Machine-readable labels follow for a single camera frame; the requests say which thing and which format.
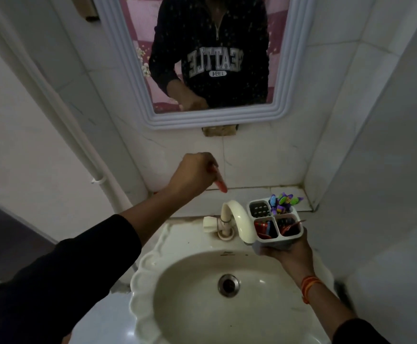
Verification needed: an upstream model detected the cream ceramic sink basin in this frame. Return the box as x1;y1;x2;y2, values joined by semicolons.
128;216;335;344

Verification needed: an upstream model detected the white framed wall mirror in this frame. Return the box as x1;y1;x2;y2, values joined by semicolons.
91;0;319;131

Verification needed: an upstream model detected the person's right forearm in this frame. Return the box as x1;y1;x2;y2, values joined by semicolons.
303;278;392;344

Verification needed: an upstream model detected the bunch of colourful toothbrushes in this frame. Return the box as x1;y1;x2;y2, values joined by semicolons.
268;192;305;216

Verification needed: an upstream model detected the person's right hand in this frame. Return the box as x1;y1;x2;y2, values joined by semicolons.
260;228;315;280

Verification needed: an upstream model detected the metal sink drain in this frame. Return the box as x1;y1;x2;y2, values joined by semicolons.
218;273;242;299

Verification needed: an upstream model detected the person's left hand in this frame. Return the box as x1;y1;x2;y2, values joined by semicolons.
166;151;220;202

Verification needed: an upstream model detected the cream curved sink faucet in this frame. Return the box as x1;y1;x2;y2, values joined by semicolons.
202;199;258;245

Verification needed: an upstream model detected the white wall pipe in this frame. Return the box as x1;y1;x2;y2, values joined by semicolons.
0;2;133;214

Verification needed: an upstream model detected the wooden mirror mount block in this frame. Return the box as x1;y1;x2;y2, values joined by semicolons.
201;123;239;138
70;0;100;23

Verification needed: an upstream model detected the person's left forearm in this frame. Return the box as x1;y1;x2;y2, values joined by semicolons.
0;185;181;344

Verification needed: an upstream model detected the grey plastic holder caddy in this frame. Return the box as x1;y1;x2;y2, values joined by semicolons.
247;198;305;253

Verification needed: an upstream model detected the orange thread wrist band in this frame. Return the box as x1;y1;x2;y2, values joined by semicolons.
300;275;322;305

